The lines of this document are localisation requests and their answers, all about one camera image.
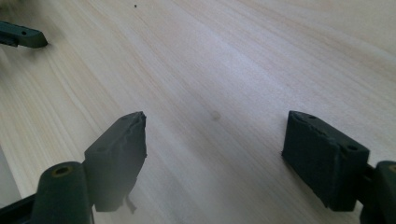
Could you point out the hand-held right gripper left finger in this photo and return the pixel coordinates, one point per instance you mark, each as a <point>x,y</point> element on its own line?
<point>116,165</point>

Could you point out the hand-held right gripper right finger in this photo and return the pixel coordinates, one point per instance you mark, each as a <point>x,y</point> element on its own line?
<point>327,165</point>

